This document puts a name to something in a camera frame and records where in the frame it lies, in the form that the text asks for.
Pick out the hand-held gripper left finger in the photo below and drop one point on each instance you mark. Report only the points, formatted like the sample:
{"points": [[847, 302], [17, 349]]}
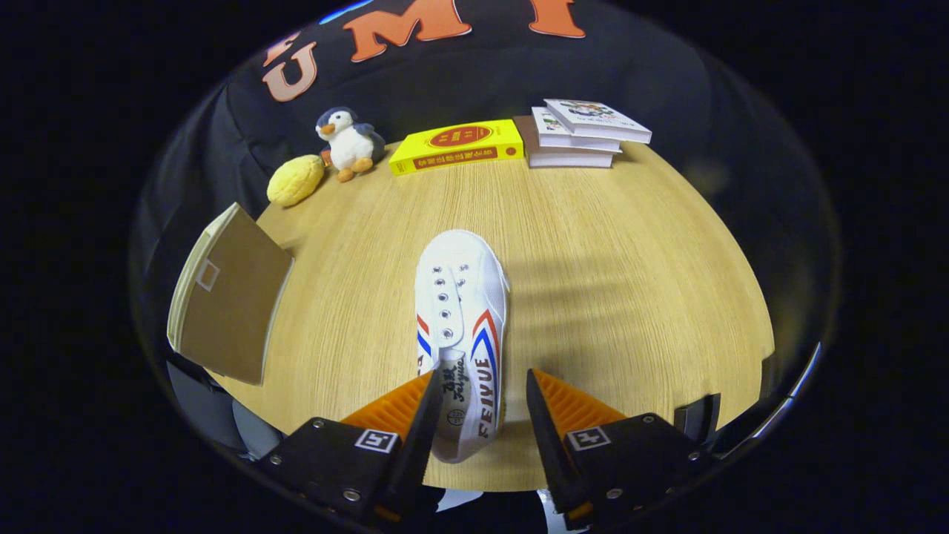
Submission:
{"points": [[415, 452]]}

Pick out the yellow book with red label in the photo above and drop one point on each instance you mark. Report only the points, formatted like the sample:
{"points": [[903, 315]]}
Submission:
{"points": [[460, 144]]}

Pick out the white illustrated book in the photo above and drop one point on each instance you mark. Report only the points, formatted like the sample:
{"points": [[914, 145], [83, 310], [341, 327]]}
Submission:
{"points": [[549, 122], [593, 117]]}

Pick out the brown fabric storage box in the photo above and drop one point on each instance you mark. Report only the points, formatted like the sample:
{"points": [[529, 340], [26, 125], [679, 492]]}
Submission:
{"points": [[241, 311]]}

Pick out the penguin plush toy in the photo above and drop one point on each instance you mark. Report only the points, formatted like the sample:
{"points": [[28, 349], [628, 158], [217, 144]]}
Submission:
{"points": [[348, 144]]}

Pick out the yellow bread-shaped plush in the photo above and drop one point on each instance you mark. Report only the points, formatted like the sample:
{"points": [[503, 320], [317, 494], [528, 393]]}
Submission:
{"points": [[295, 182]]}

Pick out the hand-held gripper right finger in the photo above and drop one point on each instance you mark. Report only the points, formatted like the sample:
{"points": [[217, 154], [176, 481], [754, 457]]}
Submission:
{"points": [[549, 452]]}

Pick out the white canvas shoe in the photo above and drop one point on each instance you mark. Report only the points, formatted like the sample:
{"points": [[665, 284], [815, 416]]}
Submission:
{"points": [[474, 267]]}

